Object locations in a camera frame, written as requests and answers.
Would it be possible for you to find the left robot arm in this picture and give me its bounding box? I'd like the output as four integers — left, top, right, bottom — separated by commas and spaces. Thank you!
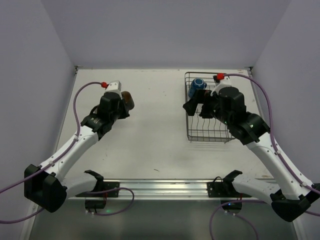
24, 91, 135, 213

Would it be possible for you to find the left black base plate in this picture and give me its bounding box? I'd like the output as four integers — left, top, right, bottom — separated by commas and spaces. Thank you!
85, 170, 120, 198

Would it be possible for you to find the aluminium mounting rail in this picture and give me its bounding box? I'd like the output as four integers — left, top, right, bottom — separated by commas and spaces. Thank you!
62, 176, 249, 200

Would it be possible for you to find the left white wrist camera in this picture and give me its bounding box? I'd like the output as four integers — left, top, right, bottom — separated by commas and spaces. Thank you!
100, 80, 122, 94

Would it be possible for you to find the dark brown mug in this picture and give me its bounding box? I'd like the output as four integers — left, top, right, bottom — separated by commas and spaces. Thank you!
121, 91, 135, 111

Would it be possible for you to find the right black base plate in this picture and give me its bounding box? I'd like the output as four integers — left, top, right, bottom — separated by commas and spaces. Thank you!
206, 170, 242, 198

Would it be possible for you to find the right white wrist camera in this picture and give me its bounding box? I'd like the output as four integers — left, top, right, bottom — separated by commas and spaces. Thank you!
210, 73, 232, 96

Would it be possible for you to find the blue mug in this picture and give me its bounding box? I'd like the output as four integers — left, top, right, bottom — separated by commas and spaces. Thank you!
188, 78, 207, 98

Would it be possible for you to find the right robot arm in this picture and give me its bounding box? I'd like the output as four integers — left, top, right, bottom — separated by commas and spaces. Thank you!
182, 86, 320, 222

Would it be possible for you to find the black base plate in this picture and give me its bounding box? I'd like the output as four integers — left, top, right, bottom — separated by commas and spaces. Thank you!
206, 170, 242, 198
85, 170, 120, 198

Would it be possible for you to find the dark wire dish rack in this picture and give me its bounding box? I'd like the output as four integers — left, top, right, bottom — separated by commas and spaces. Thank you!
184, 71, 234, 143

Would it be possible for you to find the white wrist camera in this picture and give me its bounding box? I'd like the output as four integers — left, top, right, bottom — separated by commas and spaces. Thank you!
100, 80, 122, 94
210, 73, 232, 96

